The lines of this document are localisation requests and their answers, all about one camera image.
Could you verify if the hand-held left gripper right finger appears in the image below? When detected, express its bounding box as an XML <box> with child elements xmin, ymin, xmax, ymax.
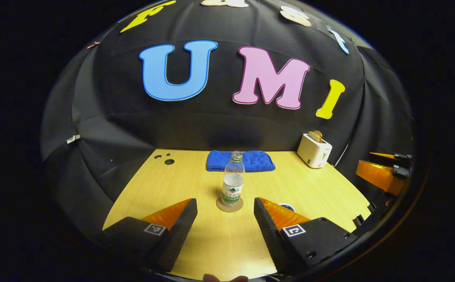
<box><xmin>253</xmin><ymin>197</ymin><xmax>358</xmax><ymax>275</ymax></box>

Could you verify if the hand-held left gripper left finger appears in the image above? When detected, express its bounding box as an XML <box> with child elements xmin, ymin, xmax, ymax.
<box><xmin>101</xmin><ymin>198</ymin><xmax>198</xmax><ymax>273</ymax></box>

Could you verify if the brown round coaster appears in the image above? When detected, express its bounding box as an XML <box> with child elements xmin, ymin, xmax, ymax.
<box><xmin>216</xmin><ymin>195</ymin><xmax>244</xmax><ymax>213</ymax></box>

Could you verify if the clear water bottle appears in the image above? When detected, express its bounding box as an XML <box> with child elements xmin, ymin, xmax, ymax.
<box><xmin>221</xmin><ymin>151</ymin><xmax>246</xmax><ymax>207</ymax></box>

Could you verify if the white toaster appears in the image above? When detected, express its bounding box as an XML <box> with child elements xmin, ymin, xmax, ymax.
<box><xmin>297</xmin><ymin>133</ymin><xmax>333</xmax><ymax>169</ymax></box>

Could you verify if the blue folded towel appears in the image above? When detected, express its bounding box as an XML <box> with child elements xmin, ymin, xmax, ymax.
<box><xmin>206</xmin><ymin>150</ymin><xmax>276</xmax><ymax>173</ymax></box>

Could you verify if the thin toaster power cord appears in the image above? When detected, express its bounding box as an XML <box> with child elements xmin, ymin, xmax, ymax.
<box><xmin>334</xmin><ymin>139</ymin><xmax>351</xmax><ymax>168</ymax></box>

